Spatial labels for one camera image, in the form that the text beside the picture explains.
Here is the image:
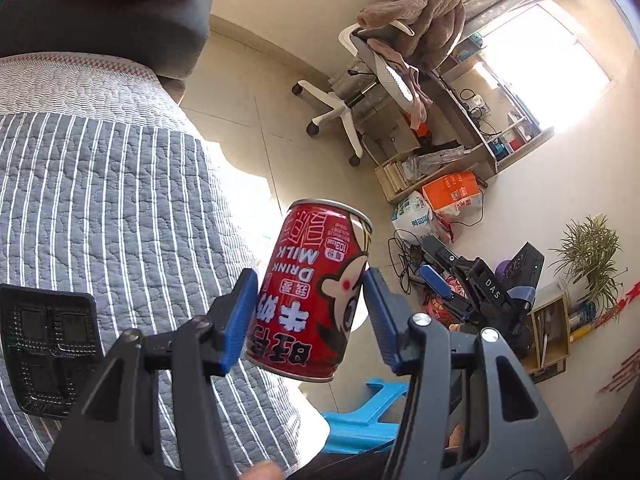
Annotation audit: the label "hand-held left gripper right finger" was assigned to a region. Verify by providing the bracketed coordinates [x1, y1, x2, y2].
[363, 267, 574, 480]

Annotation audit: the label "blue plastic stool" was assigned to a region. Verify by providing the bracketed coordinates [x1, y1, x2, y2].
[320, 379, 417, 456]

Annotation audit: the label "grey striped quilt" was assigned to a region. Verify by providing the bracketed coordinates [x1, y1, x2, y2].
[0, 52, 331, 473]

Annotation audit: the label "person's left hand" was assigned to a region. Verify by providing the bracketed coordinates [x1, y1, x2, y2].
[235, 460, 285, 480]

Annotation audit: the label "orange cardboard box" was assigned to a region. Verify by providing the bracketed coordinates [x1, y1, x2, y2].
[422, 171, 485, 217]

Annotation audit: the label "red milk drink can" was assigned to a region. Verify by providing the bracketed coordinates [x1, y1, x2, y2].
[244, 199, 374, 383]

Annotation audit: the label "black floor cables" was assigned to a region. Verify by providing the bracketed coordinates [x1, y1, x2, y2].
[389, 229, 427, 293]

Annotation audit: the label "brown fleece blanket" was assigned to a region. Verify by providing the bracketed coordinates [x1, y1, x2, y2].
[356, 0, 467, 73]

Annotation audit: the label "small wooden box shelf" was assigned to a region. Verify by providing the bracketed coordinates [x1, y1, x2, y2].
[529, 294, 572, 373]

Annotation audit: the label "white printed sack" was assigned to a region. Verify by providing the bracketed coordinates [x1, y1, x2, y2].
[391, 191, 437, 242]

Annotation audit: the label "black plastic tray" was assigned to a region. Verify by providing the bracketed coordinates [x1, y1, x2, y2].
[0, 283, 104, 419]

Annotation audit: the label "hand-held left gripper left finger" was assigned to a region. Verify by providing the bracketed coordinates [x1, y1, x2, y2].
[45, 268, 259, 480]

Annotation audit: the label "green potted plant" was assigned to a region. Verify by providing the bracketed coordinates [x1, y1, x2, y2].
[549, 214, 628, 311]

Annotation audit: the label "wooden crate with papers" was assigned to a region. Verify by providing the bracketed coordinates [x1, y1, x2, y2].
[374, 146, 483, 204]

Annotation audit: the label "dark grey cushion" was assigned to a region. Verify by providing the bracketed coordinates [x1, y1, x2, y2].
[0, 0, 217, 95]

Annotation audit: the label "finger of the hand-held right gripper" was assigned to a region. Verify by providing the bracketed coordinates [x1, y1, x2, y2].
[419, 265, 473, 316]
[421, 236, 482, 281]

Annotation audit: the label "white office chair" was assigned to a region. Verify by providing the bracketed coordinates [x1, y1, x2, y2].
[291, 24, 426, 168]

